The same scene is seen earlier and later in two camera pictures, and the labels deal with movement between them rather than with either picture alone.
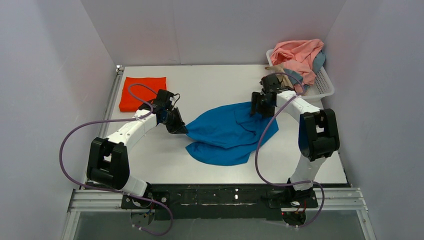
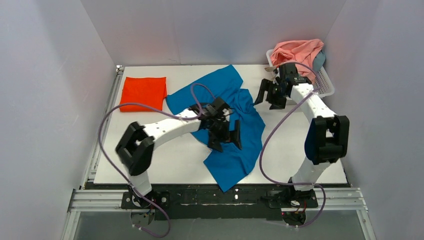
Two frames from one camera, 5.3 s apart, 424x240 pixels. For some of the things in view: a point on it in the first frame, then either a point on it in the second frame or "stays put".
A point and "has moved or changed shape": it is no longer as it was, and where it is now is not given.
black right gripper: [262, 102] to [273, 92]
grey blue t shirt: [319, 59] stays put
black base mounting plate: [219, 202] stays put
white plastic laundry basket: [323, 87] stays put
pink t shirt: [297, 55] stays put
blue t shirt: [229, 135] has moved or changed shape
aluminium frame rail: [346, 199] stays put
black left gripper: [174, 120] to [224, 132]
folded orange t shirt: [137, 91] stays put
